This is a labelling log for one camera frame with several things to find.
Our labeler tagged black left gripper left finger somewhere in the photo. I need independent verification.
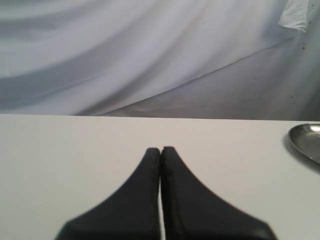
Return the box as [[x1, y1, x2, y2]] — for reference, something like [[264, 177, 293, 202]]
[[56, 148, 160, 240]]

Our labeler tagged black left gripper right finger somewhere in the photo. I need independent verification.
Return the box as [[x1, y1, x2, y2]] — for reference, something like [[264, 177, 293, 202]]
[[161, 146, 275, 240]]

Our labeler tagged round steel plate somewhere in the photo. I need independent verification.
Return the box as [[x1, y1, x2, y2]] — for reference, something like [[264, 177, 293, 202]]
[[288, 122, 320, 164]]

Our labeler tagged grey backdrop cloth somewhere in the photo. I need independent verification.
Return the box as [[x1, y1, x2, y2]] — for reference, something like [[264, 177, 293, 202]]
[[0, 0, 320, 121]]

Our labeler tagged white cloth piece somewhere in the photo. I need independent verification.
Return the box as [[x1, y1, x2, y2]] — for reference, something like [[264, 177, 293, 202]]
[[277, 0, 309, 32]]

